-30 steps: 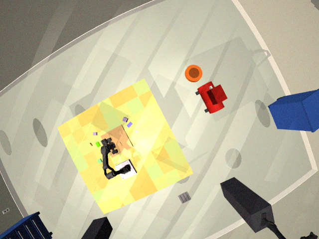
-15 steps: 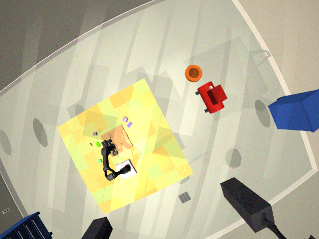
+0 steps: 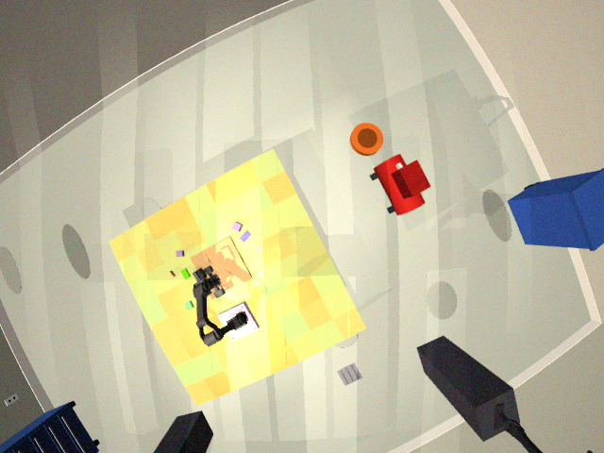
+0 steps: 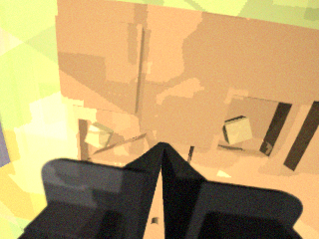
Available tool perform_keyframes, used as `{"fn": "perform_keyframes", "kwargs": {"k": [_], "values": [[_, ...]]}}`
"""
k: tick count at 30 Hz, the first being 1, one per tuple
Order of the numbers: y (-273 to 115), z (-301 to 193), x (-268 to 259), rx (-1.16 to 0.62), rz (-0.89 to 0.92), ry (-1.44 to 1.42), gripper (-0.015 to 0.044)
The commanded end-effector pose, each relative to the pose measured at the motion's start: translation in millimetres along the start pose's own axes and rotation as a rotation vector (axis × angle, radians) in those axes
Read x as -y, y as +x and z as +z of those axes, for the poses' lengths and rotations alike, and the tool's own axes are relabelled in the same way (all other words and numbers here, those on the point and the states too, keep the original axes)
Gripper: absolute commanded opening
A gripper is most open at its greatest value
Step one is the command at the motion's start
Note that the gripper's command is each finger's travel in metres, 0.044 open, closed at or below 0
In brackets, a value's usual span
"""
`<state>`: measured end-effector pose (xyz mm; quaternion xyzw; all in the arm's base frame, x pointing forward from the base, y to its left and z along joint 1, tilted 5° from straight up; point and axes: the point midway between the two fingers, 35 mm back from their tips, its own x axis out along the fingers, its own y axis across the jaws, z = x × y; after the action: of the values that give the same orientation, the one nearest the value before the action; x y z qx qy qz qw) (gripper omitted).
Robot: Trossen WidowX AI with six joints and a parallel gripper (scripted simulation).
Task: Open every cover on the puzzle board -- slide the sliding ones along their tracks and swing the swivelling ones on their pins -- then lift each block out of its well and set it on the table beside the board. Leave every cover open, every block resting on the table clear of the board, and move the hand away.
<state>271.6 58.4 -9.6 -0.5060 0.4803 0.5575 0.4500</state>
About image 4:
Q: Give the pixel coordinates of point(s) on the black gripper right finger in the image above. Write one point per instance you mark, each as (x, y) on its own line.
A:
(187, 196)

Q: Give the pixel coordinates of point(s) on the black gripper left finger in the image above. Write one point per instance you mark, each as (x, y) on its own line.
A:
(129, 189)

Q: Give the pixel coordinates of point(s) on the tan square block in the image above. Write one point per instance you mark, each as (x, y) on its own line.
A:
(237, 129)
(99, 135)

